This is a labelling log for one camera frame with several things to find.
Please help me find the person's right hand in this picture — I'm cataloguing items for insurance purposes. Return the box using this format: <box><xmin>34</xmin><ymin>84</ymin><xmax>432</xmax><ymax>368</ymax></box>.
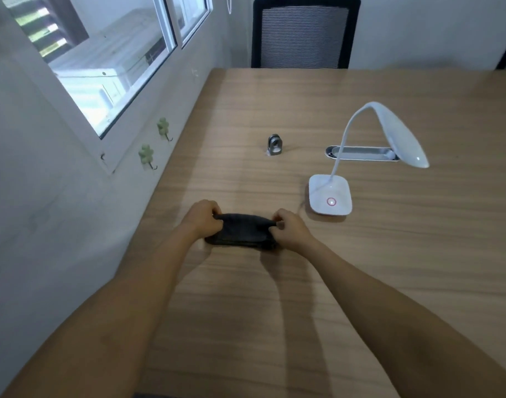
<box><xmin>270</xmin><ymin>208</ymin><xmax>316</xmax><ymax>254</ymax></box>

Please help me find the person's left hand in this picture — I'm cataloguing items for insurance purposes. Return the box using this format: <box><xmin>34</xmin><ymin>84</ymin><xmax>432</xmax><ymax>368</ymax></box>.
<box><xmin>181</xmin><ymin>200</ymin><xmax>224</xmax><ymax>238</ymax></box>

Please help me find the dark grey cloth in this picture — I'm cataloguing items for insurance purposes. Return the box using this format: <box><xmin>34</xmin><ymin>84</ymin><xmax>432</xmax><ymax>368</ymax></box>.
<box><xmin>204</xmin><ymin>213</ymin><xmax>278</xmax><ymax>250</ymax></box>

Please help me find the person's right forearm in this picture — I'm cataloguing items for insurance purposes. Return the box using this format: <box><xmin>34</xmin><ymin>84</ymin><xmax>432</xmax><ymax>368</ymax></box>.
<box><xmin>294</xmin><ymin>239</ymin><xmax>506</xmax><ymax>398</ymax></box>

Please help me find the person's left forearm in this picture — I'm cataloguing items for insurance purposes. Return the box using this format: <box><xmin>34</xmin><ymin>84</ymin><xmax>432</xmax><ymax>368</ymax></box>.
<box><xmin>0</xmin><ymin>224</ymin><xmax>204</xmax><ymax>398</ymax></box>

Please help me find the white desk lamp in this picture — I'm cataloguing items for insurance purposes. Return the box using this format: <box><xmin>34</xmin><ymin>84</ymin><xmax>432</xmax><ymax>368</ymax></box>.
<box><xmin>308</xmin><ymin>102</ymin><xmax>430</xmax><ymax>216</ymax></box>

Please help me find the white framed window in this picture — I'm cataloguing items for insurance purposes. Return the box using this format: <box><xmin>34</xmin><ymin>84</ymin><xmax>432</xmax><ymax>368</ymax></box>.
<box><xmin>0</xmin><ymin>0</ymin><xmax>214</xmax><ymax>175</ymax></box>

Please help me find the black mesh office chair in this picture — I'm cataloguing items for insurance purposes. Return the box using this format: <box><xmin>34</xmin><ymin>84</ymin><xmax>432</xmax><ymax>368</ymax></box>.
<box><xmin>251</xmin><ymin>0</ymin><xmax>361</xmax><ymax>69</ymax></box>

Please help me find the grey cable grommet tray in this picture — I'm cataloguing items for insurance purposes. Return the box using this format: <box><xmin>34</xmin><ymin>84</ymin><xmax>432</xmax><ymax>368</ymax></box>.
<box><xmin>325</xmin><ymin>146</ymin><xmax>400</xmax><ymax>162</ymax></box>

